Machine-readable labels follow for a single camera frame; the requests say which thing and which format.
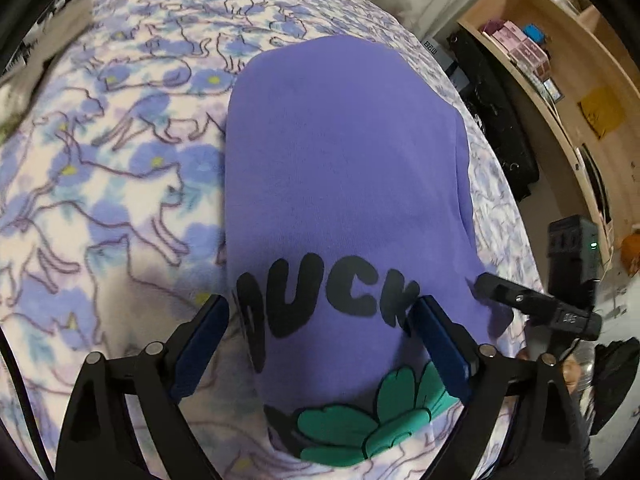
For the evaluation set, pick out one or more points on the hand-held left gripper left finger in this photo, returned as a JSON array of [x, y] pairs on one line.
[[200, 350]]

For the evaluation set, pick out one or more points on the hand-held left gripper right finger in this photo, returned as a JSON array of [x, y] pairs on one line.
[[440, 350]]

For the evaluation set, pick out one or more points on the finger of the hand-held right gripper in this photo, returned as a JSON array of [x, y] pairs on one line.
[[505, 294]]

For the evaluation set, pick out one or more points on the purple zip hoodie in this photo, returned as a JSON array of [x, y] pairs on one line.
[[350, 170]]

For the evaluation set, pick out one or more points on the orange round object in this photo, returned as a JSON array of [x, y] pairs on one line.
[[631, 255]]

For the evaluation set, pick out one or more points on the black bag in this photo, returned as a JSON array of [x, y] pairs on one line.
[[617, 385]]

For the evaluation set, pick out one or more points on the yellow cloth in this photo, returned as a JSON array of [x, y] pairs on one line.
[[602, 110]]

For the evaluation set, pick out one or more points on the black long case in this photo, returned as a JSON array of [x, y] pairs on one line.
[[495, 120]]

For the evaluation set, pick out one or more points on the wooden shelf unit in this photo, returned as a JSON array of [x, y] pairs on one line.
[[590, 60]]

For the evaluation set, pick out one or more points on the cat print fleece blanket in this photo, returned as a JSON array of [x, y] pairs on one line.
[[125, 160]]

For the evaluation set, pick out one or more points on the stack of pink boxes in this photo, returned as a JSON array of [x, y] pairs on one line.
[[515, 47]]

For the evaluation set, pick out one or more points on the small blue box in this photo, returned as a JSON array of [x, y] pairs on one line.
[[535, 34]]

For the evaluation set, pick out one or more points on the white printed box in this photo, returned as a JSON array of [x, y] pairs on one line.
[[431, 46]]

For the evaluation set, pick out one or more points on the cream folded cloth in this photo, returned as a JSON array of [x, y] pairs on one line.
[[55, 40]]

